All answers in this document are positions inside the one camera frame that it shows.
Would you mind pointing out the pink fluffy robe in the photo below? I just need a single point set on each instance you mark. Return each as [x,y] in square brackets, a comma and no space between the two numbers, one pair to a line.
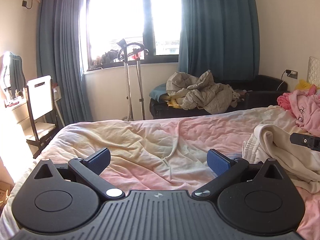
[304,106]

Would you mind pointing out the clothes hanging on rack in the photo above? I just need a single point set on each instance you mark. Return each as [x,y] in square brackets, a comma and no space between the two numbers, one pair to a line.
[12,77]

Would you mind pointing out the white wooden chair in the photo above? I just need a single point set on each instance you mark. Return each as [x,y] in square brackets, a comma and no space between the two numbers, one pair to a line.
[42,113]

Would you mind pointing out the yellow item on sofa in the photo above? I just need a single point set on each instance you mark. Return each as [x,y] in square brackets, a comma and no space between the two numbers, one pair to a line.
[172,103]

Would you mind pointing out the beige quilted jacket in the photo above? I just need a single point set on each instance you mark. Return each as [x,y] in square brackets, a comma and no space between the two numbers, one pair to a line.
[201,92]

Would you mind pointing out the teal curtain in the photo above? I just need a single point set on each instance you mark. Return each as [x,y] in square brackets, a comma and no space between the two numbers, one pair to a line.
[61,52]
[221,36]

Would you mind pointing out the cream quilted headboard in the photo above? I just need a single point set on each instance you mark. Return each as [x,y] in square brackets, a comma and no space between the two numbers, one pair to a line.
[313,74]

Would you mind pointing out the teal left curtain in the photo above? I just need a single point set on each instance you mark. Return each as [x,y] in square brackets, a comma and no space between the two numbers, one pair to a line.
[61,52]

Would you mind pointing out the wall power outlet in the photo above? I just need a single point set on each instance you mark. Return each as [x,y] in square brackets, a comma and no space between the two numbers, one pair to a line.
[292,74]

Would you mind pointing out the pastel pink yellow bed sheet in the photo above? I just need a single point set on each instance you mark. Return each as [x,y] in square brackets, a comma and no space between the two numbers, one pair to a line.
[164,153]

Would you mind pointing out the dark framed window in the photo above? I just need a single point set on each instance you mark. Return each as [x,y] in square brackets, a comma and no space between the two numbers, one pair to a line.
[156,24]

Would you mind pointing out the black leather sofa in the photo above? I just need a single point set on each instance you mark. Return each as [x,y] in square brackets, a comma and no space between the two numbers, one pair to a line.
[263,91]

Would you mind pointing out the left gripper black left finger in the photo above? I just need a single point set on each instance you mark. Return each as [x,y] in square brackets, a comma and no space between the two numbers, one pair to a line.
[61,197]

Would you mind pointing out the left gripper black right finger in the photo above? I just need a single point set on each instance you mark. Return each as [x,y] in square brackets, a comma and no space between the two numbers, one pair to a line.
[259,199]

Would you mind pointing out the cream white zip hoodie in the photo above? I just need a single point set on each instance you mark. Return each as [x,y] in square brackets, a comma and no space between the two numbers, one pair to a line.
[300,163]

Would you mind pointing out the teal right curtain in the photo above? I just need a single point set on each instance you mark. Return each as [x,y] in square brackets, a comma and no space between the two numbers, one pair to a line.
[221,36]

